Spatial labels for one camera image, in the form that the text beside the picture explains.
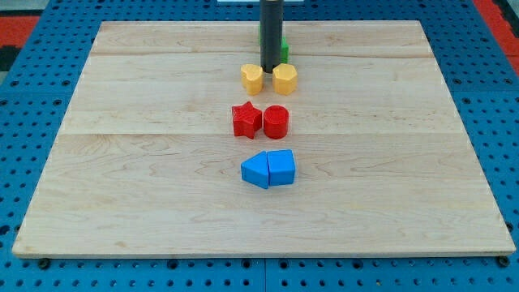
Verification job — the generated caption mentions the yellow hexagon block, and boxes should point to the yellow hexagon block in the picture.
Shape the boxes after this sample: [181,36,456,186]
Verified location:
[272,63,298,96]

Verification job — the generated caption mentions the red star block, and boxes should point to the red star block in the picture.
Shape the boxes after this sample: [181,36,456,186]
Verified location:
[231,101,262,139]

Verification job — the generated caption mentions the red cylinder block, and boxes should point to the red cylinder block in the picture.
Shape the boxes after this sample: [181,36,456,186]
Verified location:
[264,105,290,140]

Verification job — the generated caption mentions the green block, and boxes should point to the green block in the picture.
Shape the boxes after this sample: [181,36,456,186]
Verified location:
[258,25,290,65]

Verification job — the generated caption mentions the blue cube block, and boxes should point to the blue cube block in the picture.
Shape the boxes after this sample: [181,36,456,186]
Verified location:
[267,149,296,186]

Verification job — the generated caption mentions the wooden board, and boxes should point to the wooden board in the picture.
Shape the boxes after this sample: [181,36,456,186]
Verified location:
[12,20,516,259]

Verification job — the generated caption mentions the blue triangle block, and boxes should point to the blue triangle block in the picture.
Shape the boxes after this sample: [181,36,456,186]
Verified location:
[241,151,269,189]

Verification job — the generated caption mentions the yellow heart block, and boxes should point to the yellow heart block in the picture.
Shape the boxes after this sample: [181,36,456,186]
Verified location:
[240,63,264,96]

